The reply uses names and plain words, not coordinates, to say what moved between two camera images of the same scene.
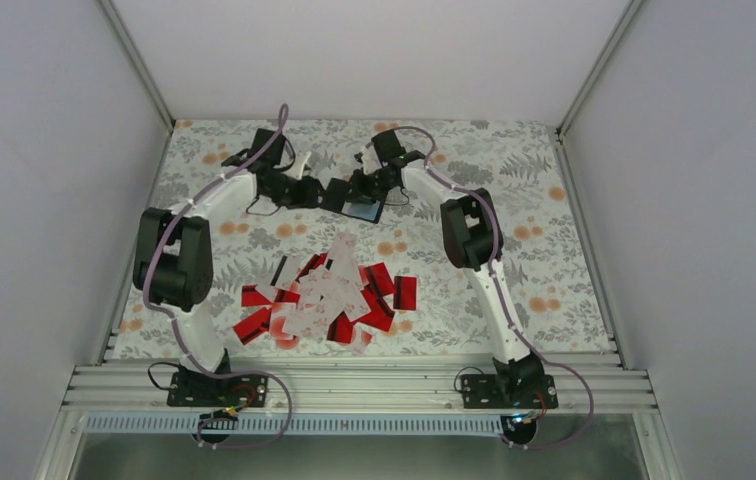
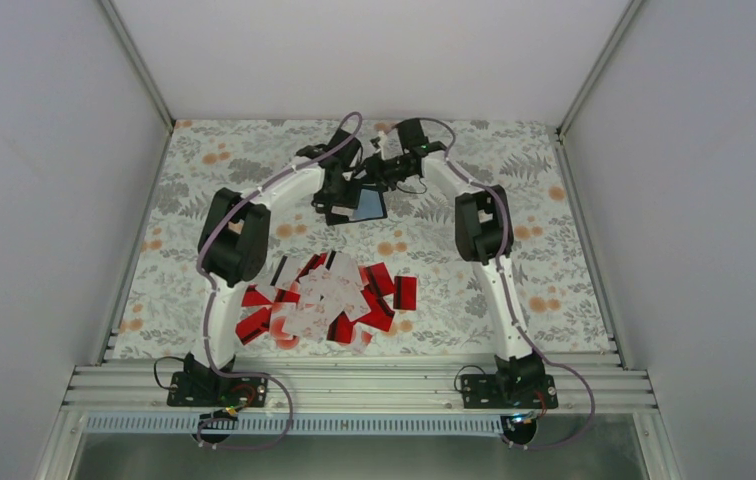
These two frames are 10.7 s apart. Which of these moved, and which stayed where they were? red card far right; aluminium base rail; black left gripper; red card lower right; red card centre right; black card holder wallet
Moved: black card holder wallet; black left gripper
Stayed: red card centre right; aluminium base rail; red card far right; red card lower right
